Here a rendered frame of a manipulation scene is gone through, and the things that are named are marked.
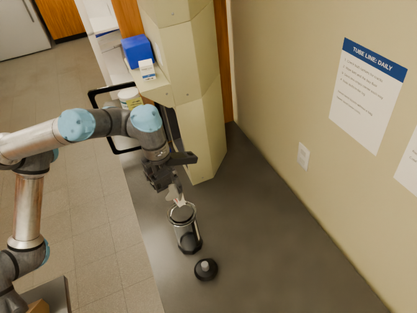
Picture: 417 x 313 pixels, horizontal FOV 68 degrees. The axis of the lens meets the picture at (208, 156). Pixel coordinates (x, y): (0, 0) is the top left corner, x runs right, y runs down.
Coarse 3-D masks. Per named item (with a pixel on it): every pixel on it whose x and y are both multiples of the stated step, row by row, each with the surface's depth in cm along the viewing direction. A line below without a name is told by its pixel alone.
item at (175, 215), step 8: (176, 208) 118; (184, 208) 119; (192, 208) 115; (168, 216) 113; (176, 216) 121; (184, 216) 123; (192, 216) 112; (176, 224) 111; (176, 232) 117; (184, 232) 115; (192, 232) 117; (184, 240) 119; (192, 240) 120; (184, 248) 124; (192, 248) 124
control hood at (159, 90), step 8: (136, 72) 123; (160, 72) 121; (136, 80) 118; (152, 80) 117; (160, 80) 116; (144, 88) 113; (152, 88) 113; (160, 88) 113; (168, 88) 114; (144, 96) 113; (152, 96) 114; (160, 96) 115; (168, 96) 116; (168, 104) 119
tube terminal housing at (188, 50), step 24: (144, 24) 124; (192, 24) 104; (168, 48) 105; (192, 48) 108; (216, 48) 126; (168, 72) 110; (192, 72) 114; (216, 72) 131; (192, 96) 120; (216, 96) 137; (192, 120) 128; (216, 120) 143; (192, 144) 136; (216, 144) 149; (192, 168) 145; (216, 168) 156
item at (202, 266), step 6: (204, 258) 121; (198, 264) 119; (204, 264) 116; (210, 264) 118; (216, 264) 119; (198, 270) 117; (204, 270) 116; (210, 270) 117; (216, 270) 117; (198, 276) 116; (204, 276) 115; (210, 276) 115
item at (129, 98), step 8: (128, 88) 144; (136, 88) 145; (96, 96) 143; (104, 96) 144; (112, 96) 145; (120, 96) 146; (128, 96) 146; (136, 96) 147; (104, 104) 146; (112, 104) 147; (120, 104) 148; (128, 104) 149; (136, 104) 150; (144, 104) 151; (152, 104) 152; (112, 136) 159; (120, 136) 160; (120, 144) 164; (128, 144) 165; (136, 144) 166
